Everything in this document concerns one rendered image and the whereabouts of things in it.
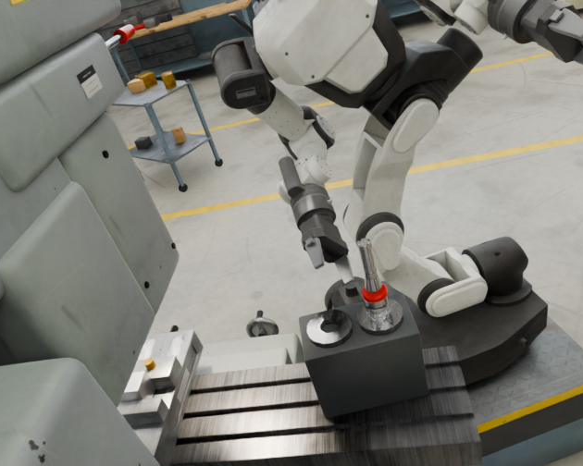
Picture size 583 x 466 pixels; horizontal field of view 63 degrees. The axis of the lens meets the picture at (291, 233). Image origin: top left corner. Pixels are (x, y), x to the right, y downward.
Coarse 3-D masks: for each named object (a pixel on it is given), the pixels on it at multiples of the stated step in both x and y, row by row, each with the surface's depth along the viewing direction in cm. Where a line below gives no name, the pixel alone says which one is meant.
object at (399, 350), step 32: (320, 320) 94; (352, 320) 94; (320, 352) 89; (352, 352) 88; (384, 352) 89; (416, 352) 90; (320, 384) 93; (352, 384) 93; (384, 384) 94; (416, 384) 95
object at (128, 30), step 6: (120, 30) 81; (126, 30) 82; (132, 30) 84; (114, 36) 79; (120, 36) 81; (126, 36) 81; (108, 42) 77; (114, 42) 78; (120, 42) 82; (108, 48) 76
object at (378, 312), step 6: (384, 300) 87; (366, 306) 89; (372, 306) 88; (378, 306) 88; (384, 306) 88; (390, 306) 90; (366, 312) 90; (372, 312) 89; (378, 312) 88; (384, 312) 89; (390, 312) 90; (372, 318) 90; (378, 318) 89; (384, 318) 90
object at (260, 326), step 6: (258, 312) 168; (258, 318) 165; (264, 318) 165; (252, 324) 165; (258, 324) 166; (264, 324) 166; (270, 324) 165; (276, 324) 166; (246, 330) 168; (252, 330) 168; (258, 330) 168; (264, 330) 167; (270, 330) 168; (276, 330) 166; (252, 336) 169; (258, 336) 165; (264, 336) 165
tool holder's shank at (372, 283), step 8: (368, 240) 82; (360, 248) 82; (368, 248) 82; (360, 256) 83; (368, 256) 82; (368, 264) 84; (368, 272) 84; (376, 272) 85; (368, 280) 86; (376, 280) 86; (368, 288) 87; (376, 288) 86
